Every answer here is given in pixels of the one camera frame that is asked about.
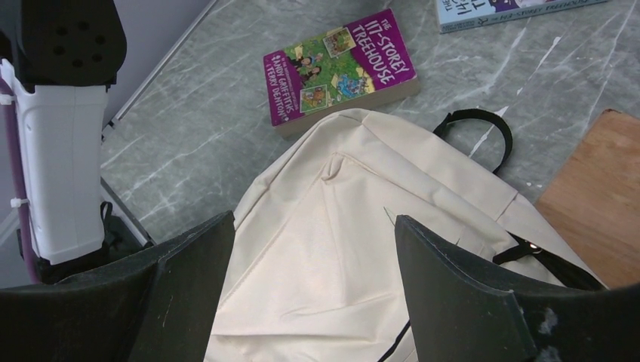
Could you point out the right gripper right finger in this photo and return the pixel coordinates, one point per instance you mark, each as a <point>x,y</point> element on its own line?
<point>525,304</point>

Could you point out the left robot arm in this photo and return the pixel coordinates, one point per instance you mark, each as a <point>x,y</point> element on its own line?
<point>58,61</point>

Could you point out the wooden board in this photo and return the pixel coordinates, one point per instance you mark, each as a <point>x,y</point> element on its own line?
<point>593,201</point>

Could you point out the light blue book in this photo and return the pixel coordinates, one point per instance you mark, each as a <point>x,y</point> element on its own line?
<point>457,15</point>

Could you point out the purple treehouse book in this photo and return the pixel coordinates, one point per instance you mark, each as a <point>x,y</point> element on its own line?
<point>363,64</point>

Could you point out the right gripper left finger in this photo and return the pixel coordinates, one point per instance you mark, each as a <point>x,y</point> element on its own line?
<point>156,305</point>

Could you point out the beige canvas backpack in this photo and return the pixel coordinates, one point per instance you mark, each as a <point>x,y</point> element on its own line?
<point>314,274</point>

